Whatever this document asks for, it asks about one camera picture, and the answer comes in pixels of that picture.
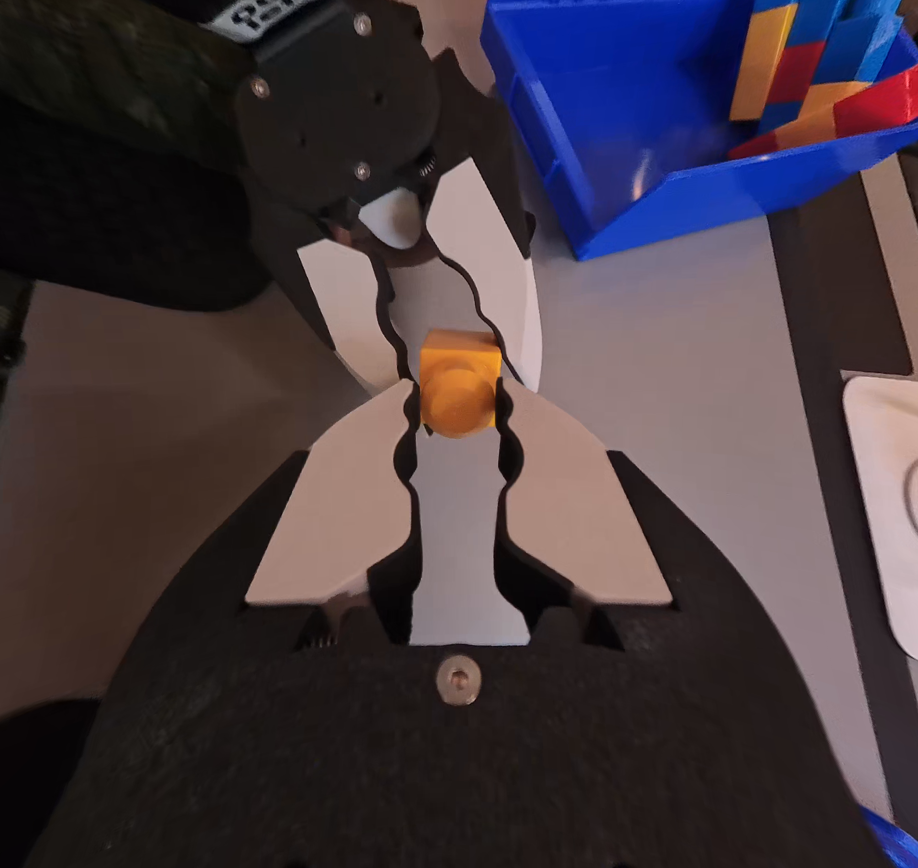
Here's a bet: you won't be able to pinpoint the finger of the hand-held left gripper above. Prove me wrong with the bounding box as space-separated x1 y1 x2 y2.
297 245 418 397
423 158 542 396

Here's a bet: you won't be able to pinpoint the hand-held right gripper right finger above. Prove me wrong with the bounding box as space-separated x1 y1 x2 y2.
493 376 675 611

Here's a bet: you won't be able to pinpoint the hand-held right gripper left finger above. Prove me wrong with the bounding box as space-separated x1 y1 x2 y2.
244 379 424 628

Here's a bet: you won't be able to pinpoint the yellow mega block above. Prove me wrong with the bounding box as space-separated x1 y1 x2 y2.
418 330 503 440

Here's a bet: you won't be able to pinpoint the blue plastic bin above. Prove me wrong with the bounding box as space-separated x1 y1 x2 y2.
857 803 918 868
479 0 918 263

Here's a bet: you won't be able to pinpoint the row of mega block towers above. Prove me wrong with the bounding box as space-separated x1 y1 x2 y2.
728 0 918 160

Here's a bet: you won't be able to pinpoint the black textured pad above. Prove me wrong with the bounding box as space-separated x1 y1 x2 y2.
0 93 273 313

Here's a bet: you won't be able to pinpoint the green fleece jacket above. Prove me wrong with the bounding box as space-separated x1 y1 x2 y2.
0 273 35 410

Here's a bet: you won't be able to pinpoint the person's black pants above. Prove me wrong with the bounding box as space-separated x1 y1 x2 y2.
0 696 101 868

